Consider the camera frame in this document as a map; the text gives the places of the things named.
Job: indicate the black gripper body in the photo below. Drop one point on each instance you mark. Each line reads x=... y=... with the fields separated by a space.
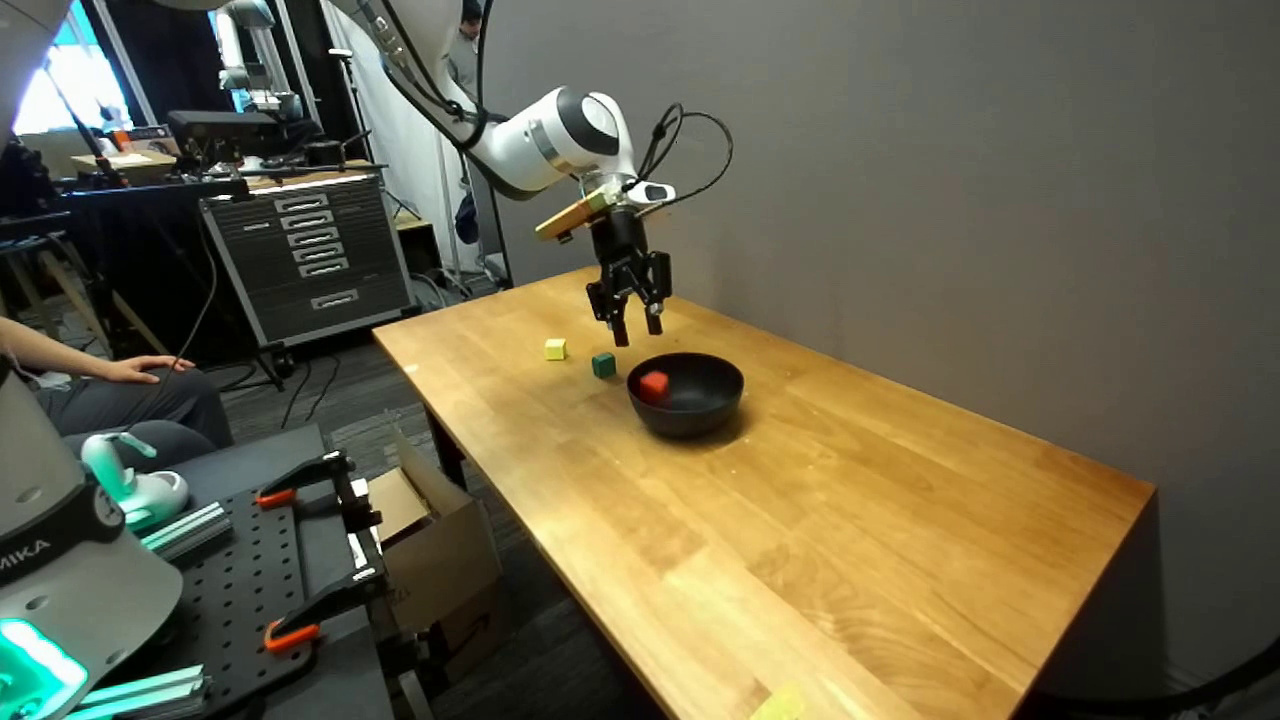
x=624 y=262

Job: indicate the orange block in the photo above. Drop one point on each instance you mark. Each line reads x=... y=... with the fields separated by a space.
x=654 y=387

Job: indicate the person's forearm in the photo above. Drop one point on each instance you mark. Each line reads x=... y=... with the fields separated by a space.
x=59 y=344

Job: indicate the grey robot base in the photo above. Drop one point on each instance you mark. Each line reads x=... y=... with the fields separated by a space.
x=61 y=566

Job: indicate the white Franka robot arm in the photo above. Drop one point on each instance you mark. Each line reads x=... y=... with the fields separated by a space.
x=534 y=133

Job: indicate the black bowl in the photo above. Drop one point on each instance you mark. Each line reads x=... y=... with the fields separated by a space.
x=692 y=402

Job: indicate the person's hand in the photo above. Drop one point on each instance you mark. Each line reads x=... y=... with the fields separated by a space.
x=151 y=366

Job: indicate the green block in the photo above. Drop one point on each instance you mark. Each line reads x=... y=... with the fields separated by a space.
x=605 y=366

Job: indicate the yellow block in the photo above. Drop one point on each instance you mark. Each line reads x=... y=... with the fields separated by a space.
x=553 y=348

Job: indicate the cardboard box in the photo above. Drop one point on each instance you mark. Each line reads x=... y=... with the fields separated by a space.
x=431 y=543

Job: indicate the grey backdrop screen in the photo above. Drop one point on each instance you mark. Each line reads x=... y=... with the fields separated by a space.
x=960 y=266

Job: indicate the black equipment case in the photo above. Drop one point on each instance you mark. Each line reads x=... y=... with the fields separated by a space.
x=309 y=262

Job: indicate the yellow sticky note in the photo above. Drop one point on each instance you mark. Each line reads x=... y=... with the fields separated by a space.
x=783 y=705

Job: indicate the black perforated mounting board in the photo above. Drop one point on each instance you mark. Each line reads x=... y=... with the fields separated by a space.
x=252 y=586

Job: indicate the black desk with clutter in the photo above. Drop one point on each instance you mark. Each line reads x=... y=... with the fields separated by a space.
x=161 y=186

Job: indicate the teal aluminium bar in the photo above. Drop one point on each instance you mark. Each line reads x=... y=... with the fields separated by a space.
x=186 y=529
x=143 y=692

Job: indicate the teal and white controller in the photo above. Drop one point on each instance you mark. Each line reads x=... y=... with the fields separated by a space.
x=130 y=481

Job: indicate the wrist camera on wooden plate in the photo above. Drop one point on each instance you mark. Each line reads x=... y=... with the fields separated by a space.
x=593 y=207

